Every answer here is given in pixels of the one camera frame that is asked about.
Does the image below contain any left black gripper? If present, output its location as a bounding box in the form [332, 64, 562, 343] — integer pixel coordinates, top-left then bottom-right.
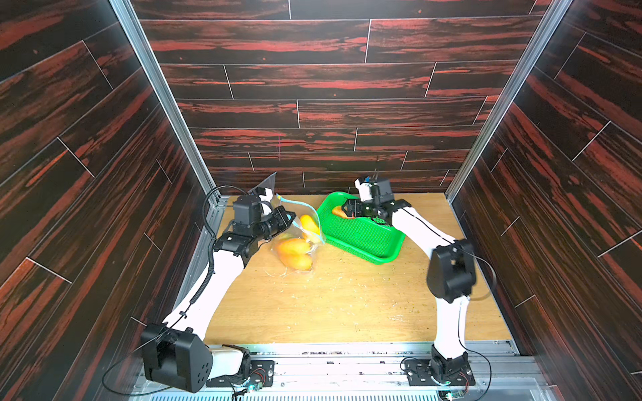
[249, 207, 295, 244]

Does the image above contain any green plastic basket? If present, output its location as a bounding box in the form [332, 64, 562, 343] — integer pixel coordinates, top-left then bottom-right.
[317, 191, 406, 265]

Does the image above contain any left black cable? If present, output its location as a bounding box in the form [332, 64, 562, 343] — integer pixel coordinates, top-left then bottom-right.
[200, 184, 249, 302]

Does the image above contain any aluminium front rail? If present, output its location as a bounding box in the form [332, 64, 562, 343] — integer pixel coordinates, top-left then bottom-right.
[134, 340, 558, 400]

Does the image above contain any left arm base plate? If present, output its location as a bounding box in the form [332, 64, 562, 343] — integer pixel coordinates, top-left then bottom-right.
[206, 359, 275, 391]

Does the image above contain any yellow mango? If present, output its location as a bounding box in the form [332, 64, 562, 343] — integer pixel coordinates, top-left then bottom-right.
[300, 215, 320, 236]

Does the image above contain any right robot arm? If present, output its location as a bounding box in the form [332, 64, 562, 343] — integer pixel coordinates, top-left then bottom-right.
[342, 176, 476, 384]

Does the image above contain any clear zip bag blue zipper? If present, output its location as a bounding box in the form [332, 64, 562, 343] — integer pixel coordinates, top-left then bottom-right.
[248, 172, 277, 202]

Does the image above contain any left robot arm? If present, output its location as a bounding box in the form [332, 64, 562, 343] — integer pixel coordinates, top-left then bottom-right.
[141, 188, 296, 393]

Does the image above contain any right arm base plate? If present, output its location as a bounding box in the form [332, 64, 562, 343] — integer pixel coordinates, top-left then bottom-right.
[400, 354, 476, 387]

